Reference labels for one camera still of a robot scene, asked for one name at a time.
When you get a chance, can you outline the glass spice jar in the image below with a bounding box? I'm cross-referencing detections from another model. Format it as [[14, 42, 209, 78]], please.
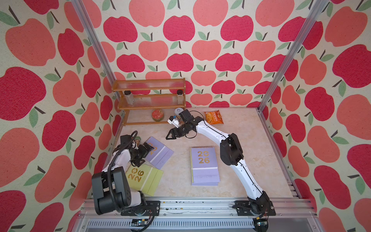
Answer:
[[124, 90, 135, 105], [176, 90, 185, 106]]

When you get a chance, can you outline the wooden three-tier shelf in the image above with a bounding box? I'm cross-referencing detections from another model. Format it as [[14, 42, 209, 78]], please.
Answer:
[[112, 78, 186, 126]]

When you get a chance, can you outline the right aluminium corner post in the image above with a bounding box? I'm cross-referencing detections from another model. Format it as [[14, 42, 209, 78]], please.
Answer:
[[257, 0, 329, 112]]

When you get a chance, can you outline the green red food packet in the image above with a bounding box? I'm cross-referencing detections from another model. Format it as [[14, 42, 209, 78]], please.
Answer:
[[134, 136, 141, 145]]

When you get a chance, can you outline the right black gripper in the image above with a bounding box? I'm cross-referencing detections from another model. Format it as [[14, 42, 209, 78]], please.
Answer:
[[166, 124, 189, 140]]

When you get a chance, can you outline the purple calendar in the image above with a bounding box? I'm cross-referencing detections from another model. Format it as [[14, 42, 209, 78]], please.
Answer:
[[146, 137, 174, 169], [192, 147, 220, 186]]

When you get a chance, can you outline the left glass spice jar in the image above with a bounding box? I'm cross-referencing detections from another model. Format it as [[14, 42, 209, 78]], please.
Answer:
[[124, 90, 135, 105]]

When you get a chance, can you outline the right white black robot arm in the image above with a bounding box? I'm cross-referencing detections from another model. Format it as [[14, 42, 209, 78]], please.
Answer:
[[166, 109, 274, 217]]

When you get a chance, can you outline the orange snack bag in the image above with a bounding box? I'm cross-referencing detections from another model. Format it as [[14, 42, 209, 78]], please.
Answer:
[[204, 110, 224, 125]]

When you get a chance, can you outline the right glass spice jar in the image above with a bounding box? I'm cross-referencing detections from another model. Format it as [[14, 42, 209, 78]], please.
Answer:
[[176, 90, 185, 106]]

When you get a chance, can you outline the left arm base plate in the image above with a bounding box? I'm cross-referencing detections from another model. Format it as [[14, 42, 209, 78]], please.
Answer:
[[121, 201, 160, 217]]

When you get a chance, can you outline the yellow-green calendar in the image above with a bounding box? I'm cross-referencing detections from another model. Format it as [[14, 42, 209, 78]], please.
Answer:
[[126, 164, 163, 196], [190, 148, 194, 185]]

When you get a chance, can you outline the aluminium front rail frame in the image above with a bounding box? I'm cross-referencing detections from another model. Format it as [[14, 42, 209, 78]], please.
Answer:
[[72, 197, 324, 232]]

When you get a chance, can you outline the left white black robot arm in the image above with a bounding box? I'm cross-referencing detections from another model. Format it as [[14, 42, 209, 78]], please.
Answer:
[[92, 130, 154, 216]]

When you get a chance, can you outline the white lid yellow can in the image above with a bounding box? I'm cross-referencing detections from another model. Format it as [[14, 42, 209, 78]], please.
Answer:
[[174, 107, 184, 115]]

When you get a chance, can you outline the red flat tin can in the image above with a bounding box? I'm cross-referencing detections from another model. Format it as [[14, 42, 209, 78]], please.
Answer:
[[151, 109, 164, 122]]

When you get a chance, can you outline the left aluminium corner post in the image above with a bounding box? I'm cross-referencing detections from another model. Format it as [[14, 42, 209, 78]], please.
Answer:
[[72, 0, 116, 86]]

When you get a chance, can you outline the aluminium corner post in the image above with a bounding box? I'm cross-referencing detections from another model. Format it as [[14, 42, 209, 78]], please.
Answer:
[[257, 0, 329, 112], [72, 0, 116, 86]]

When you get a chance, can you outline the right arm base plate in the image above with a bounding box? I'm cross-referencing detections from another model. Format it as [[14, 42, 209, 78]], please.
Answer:
[[232, 201, 276, 217]]

